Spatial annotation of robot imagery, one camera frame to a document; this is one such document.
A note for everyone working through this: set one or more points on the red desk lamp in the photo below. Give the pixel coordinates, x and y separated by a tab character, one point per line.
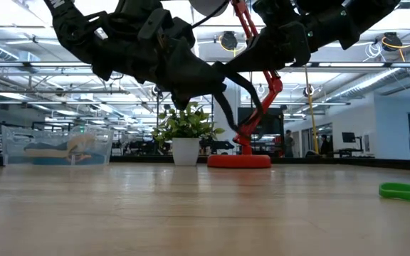
238	161

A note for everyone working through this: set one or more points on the black metal rack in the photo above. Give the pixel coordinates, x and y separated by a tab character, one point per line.
158	113

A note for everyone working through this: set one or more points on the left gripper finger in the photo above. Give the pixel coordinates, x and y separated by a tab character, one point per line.
182	99
194	74

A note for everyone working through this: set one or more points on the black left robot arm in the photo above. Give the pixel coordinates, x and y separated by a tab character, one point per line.
80	32

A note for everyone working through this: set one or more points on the long blue rubber band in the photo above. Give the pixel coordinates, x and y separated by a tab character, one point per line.
55	160

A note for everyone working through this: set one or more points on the tan rubber band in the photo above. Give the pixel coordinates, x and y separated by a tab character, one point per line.
80	142

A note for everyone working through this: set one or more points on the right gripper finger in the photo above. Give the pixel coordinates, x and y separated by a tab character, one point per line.
279	49

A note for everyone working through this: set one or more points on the green rubber band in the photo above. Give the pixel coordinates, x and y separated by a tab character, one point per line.
404	192

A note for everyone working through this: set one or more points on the clear plastic bin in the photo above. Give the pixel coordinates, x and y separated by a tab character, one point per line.
13	142

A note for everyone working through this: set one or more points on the person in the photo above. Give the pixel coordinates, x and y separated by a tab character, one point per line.
289	142
324	144

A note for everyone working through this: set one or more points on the small monitor on stand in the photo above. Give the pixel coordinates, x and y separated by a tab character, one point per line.
348	137

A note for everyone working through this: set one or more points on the green plant in white pot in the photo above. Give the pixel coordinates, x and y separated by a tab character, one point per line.
185	151

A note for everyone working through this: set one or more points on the large black television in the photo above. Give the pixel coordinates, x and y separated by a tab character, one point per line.
276	122

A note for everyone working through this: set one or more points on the black table frame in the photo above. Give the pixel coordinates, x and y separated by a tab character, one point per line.
148	159

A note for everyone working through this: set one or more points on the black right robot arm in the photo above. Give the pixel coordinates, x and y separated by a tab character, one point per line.
376	10

